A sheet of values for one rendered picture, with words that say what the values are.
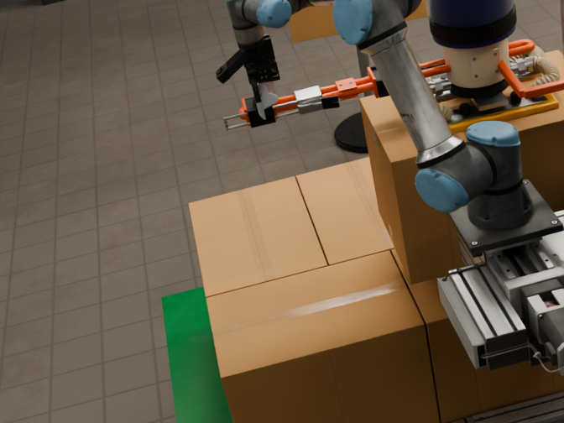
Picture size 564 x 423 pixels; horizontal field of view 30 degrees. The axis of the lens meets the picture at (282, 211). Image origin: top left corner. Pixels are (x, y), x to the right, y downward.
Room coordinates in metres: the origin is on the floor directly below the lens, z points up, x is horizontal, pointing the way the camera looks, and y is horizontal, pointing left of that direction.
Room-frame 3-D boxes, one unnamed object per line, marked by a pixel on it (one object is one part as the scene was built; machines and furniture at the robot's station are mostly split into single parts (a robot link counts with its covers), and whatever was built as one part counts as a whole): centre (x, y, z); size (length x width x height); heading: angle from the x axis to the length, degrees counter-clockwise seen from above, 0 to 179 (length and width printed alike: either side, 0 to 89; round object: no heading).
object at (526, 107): (2.47, -0.61, 1.10); 0.34 x 0.10 x 0.05; 91
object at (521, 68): (2.56, -0.60, 1.14); 0.34 x 0.25 x 0.06; 91
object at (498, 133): (2.05, -0.50, 1.20); 0.13 x 0.12 x 0.14; 123
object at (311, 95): (2.56, -0.14, 1.19); 0.07 x 0.07 x 0.04; 1
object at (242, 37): (2.55, -0.02, 1.42); 0.08 x 0.08 x 0.05
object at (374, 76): (2.56, -0.35, 1.20); 0.10 x 0.08 x 0.06; 1
